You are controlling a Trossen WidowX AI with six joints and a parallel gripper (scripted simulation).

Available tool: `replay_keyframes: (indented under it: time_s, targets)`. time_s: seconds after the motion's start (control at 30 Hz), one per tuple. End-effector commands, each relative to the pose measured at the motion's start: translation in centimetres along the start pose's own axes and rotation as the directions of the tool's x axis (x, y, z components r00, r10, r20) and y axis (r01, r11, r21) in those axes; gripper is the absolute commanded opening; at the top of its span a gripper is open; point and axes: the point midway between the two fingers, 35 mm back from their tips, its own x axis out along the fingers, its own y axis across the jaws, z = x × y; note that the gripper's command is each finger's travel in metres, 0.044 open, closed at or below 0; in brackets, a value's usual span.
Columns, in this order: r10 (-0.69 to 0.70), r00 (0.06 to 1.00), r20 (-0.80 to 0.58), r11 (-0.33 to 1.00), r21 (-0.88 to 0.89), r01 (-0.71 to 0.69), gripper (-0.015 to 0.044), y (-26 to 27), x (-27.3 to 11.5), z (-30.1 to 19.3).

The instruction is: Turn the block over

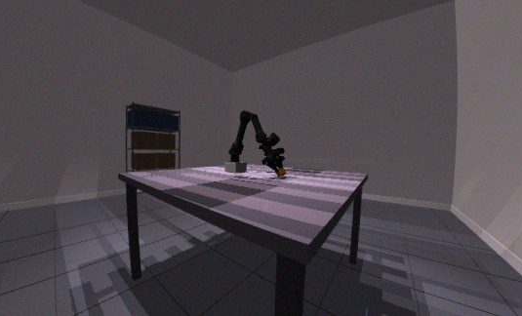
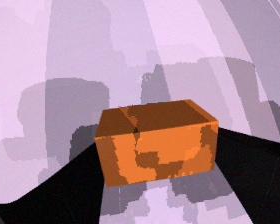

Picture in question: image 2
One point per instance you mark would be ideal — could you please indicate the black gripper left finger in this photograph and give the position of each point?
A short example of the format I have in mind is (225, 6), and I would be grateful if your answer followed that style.
(71, 196)

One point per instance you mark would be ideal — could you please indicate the orange block with dark square face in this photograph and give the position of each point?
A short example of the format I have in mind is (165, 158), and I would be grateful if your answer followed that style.
(153, 142)

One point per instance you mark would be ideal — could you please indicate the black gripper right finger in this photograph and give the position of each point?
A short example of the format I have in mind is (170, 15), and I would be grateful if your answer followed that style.
(251, 165)

